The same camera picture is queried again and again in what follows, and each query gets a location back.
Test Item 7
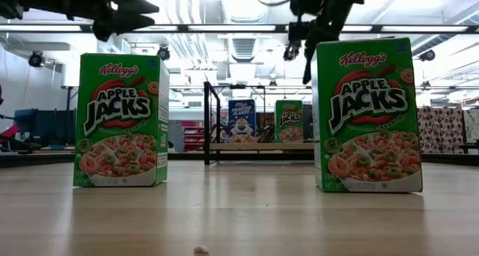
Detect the red storage bin rack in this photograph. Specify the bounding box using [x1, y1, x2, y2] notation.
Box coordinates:
[182, 121, 206, 153]

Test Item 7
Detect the pale patterned hanging cloth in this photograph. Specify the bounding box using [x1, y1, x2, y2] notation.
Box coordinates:
[463, 108, 479, 143]

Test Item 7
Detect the black metal shelf end frame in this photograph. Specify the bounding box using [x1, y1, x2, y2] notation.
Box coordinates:
[203, 80, 223, 166]

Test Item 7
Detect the black ceiling spotlight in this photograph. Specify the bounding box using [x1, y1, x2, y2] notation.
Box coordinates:
[282, 41, 303, 62]
[28, 50, 46, 69]
[418, 49, 437, 63]
[156, 45, 171, 62]

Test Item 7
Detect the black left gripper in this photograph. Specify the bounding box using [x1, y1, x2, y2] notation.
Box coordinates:
[65, 0, 161, 43]

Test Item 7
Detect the green Apple Jacks cereal box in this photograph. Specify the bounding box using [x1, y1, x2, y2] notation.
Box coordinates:
[73, 52, 171, 189]
[311, 37, 424, 194]
[274, 99, 304, 144]

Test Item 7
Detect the black partition panel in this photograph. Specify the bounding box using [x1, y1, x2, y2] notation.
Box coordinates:
[302, 103, 314, 141]

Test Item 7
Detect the blue office partition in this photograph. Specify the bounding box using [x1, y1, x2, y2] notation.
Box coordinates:
[13, 109, 77, 149]

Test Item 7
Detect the black aluminium table frame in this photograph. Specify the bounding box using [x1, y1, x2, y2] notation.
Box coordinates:
[0, 150, 479, 170]

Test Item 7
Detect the blue Frosted Flakes cereal box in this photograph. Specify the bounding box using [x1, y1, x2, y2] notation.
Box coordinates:
[228, 99, 257, 144]

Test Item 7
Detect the dark patterned cloth panel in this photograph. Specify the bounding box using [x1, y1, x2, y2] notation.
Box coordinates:
[255, 112, 276, 144]

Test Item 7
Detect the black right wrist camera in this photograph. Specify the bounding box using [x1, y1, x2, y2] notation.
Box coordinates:
[287, 21, 312, 43]

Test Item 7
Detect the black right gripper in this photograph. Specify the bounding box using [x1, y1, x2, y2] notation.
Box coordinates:
[301, 19, 344, 86]

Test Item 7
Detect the overhead light bar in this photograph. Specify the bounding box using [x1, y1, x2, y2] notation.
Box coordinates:
[0, 22, 479, 34]

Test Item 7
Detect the brown patterned hanging cloth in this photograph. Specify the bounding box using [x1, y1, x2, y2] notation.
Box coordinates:
[416, 106, 466, 154]

